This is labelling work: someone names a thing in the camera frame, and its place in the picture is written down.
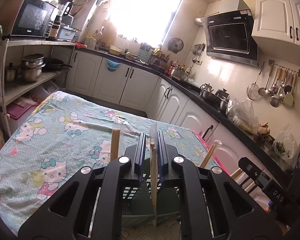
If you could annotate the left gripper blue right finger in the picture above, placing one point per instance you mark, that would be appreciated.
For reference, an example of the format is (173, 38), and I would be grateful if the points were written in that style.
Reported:
(212, 204)

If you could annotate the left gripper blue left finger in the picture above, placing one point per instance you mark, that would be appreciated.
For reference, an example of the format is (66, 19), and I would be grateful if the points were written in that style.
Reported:
(89, 204)

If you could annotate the chopsticks compartment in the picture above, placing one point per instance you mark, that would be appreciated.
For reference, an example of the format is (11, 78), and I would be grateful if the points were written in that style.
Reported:
(115, 141)
(216, 144)

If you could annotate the chopsticks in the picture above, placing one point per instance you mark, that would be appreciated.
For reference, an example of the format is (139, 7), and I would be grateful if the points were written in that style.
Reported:
(153, 142)

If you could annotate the dark green utensil basket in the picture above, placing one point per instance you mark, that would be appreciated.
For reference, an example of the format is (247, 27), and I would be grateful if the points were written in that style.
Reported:
(138, 209)

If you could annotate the hello kitty tablecloth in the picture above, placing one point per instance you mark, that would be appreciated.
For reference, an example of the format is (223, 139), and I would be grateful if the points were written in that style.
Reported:
(64, 134)

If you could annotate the clear plastic bag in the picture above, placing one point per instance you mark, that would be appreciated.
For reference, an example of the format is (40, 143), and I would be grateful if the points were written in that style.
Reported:
(242, 115)

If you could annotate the green spatula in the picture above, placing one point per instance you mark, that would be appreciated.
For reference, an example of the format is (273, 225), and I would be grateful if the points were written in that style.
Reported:
(288, 99)

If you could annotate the steel ladle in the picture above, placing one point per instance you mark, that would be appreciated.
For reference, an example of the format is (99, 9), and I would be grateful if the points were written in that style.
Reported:
(263, 90)

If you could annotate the steel kettle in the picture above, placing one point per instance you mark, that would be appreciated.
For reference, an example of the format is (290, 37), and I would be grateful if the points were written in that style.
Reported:
(206, 91)

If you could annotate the pink lidded bin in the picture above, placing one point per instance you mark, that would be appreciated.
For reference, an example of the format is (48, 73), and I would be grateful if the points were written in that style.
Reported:
(18, 114)

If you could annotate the steel pot on counter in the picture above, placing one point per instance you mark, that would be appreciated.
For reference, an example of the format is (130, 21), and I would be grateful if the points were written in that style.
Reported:
(178, 73)

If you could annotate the blue hanging bowl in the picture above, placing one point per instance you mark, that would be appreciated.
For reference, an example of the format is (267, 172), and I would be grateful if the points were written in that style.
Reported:
(112, 66)

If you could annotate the black frying pan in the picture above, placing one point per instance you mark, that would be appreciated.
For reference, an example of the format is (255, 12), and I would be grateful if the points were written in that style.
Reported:
(55, 64)

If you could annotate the steel stock pot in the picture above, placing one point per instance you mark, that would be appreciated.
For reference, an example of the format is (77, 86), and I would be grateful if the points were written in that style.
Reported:
(31, 67)

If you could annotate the black range hood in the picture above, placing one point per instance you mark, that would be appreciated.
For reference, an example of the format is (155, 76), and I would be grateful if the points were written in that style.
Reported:
(225, 30)

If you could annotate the light blue storage box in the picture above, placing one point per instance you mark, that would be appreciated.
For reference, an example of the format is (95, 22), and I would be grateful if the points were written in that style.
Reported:
(66, 33)

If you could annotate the white upper cabinet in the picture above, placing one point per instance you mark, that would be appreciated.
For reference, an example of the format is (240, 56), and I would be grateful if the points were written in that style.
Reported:
(277, 26)

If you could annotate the black microwave oven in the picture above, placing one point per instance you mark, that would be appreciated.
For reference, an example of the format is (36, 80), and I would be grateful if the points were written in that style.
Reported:
(32, 18)

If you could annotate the blender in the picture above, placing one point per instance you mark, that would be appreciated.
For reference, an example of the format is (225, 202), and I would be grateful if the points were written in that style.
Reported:
(63, 5)

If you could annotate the wire mesh skimmer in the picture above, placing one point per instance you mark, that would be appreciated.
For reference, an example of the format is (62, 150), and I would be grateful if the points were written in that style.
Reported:
(252, 89)

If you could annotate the small wall fan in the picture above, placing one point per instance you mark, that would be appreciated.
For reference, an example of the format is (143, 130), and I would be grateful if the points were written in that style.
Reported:
(175, 45)

